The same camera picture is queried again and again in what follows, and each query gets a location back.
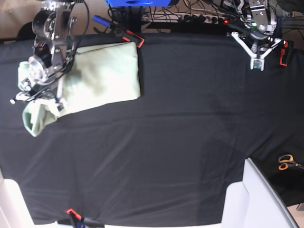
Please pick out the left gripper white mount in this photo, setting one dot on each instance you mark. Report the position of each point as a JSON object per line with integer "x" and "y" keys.
{"x": 257, "y": 53}

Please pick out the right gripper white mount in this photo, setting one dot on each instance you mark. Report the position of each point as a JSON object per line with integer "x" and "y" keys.
{"x": 49, "y": 94}

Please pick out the light green T-shirt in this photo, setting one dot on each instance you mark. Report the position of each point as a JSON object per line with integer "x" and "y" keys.
{"x": 101, "y": 74}

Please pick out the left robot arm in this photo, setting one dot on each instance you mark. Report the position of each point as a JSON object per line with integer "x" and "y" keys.
{"x": 257, "y": 37}

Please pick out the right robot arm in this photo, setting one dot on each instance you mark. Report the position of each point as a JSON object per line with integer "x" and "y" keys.
{"x": 41, "y": 78}

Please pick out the red clamp right edge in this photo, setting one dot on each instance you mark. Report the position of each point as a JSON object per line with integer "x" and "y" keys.
{"x": 286, "y": 52}

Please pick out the red clamp edge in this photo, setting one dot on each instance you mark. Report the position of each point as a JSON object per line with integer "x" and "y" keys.
{"x": 71, "y": 212}
{"x": 286, "y": 52}

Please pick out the white power strip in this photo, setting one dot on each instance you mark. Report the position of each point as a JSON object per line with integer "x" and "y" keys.
{"x": 203, "y": 18}

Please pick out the red black clamp top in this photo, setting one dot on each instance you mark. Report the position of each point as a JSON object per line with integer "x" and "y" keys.
{"x": 129, "y": 36}

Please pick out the red clamp bottom edge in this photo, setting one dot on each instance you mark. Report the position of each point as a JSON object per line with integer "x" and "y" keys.
{"x": 71, "y": 212}

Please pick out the blue box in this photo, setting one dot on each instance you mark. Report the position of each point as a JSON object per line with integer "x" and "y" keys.
{"x": 144, "y": 3}

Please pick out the white furniture left corner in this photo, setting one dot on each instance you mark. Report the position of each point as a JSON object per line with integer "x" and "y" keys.
{"x": 13, "y": 209}

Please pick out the black table cloth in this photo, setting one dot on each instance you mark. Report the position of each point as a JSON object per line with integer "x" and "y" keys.
{"x": 167, "y": 158}

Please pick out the grey white chair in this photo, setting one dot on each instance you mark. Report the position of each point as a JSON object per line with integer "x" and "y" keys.
{"x": 253, "y": 203}

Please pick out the blue handled tool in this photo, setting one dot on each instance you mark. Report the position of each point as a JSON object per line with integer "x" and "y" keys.
{"x": 102, "y": 21}

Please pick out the orange handled scissors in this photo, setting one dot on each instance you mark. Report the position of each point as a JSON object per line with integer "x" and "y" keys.
{"x": 287, "y": 161}

